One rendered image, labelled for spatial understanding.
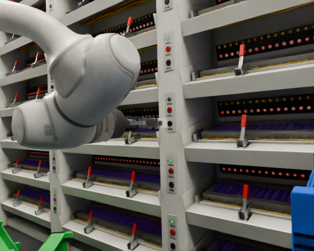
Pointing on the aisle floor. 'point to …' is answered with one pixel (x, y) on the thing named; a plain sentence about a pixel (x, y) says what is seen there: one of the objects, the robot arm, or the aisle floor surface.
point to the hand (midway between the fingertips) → (158, 123)
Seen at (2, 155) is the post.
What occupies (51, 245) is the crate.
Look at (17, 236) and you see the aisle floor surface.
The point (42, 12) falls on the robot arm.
